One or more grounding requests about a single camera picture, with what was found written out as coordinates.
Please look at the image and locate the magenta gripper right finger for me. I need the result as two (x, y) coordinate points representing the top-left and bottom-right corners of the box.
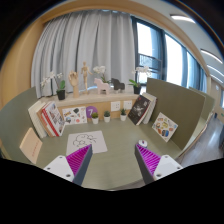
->
(135, 144), (182, 184)

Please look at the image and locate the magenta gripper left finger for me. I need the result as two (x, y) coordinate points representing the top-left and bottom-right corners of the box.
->
(44, 145), (93, 186)

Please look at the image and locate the white mouse pad with drawing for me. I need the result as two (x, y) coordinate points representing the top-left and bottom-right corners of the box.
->
(66, 131), (108, 155)

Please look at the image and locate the colourful sticker card right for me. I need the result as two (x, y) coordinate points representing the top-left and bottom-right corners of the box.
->
(152, 113), (178, 142)

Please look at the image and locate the light wooden board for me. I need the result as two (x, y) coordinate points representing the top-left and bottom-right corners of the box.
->
(19, 128), (42, 164)

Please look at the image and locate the sticker card on shelf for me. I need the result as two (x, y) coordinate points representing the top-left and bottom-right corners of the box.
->
(62, 106), (87, 125)

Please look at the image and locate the red and white book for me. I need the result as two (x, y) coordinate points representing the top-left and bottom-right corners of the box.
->
(42, 101), (65, 136)

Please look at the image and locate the small potted plant left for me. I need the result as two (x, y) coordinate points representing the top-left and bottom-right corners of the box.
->
(91, 112), (99, 124)

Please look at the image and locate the small potted plant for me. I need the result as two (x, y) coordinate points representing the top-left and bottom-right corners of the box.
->
(104, 111), (110, 123)
(120, 108), (127, 121)
(91, 112), (99, 124)

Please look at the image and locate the small potted plant right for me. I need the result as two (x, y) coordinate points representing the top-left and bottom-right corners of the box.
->
(120, 108), (127, 121)

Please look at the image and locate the purple round number sign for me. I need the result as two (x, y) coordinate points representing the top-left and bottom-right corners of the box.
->
(86, 106), (98, 118)

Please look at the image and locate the small potted plant middle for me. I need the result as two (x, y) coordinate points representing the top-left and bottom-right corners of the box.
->
(104, 111), (110, 123)

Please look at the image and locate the wooden shelf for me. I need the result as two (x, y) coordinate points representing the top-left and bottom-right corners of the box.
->
(41, 89), (137, 120)

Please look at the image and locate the white book behind black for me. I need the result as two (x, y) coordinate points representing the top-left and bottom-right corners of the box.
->
(143, 92), (157, 124)

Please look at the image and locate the green desk partition right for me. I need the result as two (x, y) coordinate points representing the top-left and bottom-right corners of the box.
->
(146, 78), (215, 151)

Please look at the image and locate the white book stack left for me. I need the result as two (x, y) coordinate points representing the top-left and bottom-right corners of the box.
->
(28, 101), (47, 138)

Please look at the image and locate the white orchid black pot left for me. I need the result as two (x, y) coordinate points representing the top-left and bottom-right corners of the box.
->
(41, 71), (65, 100)

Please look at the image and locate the white orchid black pot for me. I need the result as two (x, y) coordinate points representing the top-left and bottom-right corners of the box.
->
(129, 66), (151, 94)
(41, 71), (65, 100)

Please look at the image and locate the pink wooden horse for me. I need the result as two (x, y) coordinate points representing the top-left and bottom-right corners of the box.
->
(94, 78), (110, 93)

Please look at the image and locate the black wooden horse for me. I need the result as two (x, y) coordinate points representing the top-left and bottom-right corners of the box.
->
(111, 78), (125, 91)

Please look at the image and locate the wooden hand model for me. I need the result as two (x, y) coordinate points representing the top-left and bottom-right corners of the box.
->
(69, 71), (79, 98)

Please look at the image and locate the white orchid black pot right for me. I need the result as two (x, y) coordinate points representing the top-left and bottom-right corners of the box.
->
(129, 66), (151, 94)

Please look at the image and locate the wooden mannequin figure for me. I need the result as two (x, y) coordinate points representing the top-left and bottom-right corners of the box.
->
(81, 62), (92, 91)

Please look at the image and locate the white orchid centre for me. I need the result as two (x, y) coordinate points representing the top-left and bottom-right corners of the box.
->
(93, 66), (110, 83)

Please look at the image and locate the grey curtain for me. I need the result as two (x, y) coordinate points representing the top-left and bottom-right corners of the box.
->
(31, 10), (135, 97)

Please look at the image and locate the white wall socket right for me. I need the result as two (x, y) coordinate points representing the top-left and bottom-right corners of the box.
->
(123, 100), (132, 110)

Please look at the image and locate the white wall socket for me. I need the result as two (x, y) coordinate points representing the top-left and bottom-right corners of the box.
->
(111, 101), (120, 112)
(123, 100), (132, 110)

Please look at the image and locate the white wall socket left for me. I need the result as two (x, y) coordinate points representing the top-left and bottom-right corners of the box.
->
(111, 101), (120, 112)

